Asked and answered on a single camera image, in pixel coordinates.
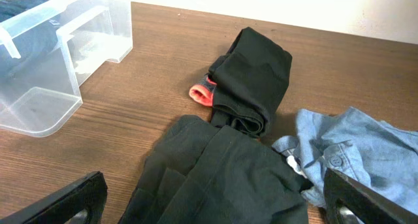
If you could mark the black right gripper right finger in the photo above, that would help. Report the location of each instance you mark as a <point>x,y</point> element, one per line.
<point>348,201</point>

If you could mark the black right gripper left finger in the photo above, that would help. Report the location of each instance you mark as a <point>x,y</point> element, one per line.
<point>82,201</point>

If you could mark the light blue denim shirt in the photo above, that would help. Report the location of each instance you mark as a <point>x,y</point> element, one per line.
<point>374,153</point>

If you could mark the dark blue jeans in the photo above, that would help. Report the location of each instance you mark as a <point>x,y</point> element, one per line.
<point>34,44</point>

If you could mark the black folded garment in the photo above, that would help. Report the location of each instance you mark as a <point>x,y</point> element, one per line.
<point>198,173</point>

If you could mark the black garment with red cuff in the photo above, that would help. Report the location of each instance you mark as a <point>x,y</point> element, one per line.
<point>245,86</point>

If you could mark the clear plastic storage bin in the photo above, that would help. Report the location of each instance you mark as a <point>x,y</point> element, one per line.
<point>39,99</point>

